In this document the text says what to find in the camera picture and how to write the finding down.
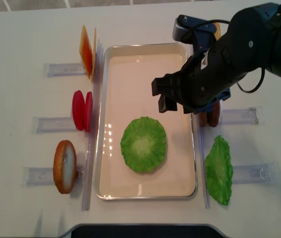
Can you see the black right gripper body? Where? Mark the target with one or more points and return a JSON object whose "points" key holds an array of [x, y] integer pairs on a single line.
{"points": [[203, 80]]}

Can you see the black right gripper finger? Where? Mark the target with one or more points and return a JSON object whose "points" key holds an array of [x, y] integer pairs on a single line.
{"points": [[166, 104], [160, 85]]}

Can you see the green lettuce leaf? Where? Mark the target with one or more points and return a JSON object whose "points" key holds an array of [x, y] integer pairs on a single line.
{"points": [[143, 144], [219, 171]]}

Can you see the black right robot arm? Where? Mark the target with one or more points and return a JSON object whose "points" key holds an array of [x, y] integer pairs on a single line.
{"points": [[252, 41]]}

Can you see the bread slice in right rack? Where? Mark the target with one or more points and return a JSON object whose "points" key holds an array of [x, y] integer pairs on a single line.
{"points": [[217, 33]]}

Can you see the clear bread pusher track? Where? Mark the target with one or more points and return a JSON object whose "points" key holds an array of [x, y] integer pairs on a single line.
{"points": [[33, 176]]}

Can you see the red tomato slice outer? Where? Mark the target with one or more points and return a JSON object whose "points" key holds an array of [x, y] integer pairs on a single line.
{"points": [[78, 106]]}

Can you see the orange cheese slice outer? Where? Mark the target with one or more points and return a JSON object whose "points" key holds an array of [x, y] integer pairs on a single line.
{"points": [[85, 51]]}

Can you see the green lettuce leaf in rack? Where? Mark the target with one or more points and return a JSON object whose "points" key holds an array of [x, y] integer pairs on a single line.
{"points": [[219, 171]]}

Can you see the clear tomato pusher track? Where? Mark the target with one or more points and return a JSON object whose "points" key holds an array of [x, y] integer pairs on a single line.
{"points": [[51, 125]]}

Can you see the clear lettuce pusher track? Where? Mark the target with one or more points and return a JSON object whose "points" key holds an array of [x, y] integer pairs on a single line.
{"points": [[262, 173]]}

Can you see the clear cheese pusher track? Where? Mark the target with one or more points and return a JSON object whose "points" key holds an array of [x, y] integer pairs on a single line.
{"points": [[64, 69]]}

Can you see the white metal tray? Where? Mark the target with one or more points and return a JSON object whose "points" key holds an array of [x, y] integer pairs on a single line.
{"points": [[127, 95]]}

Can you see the clear patty pusher track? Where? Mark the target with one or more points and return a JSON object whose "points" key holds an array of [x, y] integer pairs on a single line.
{"points": [[252, 115]]}

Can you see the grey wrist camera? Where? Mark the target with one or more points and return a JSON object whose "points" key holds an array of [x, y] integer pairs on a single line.
{"points": [[201, 37]]}

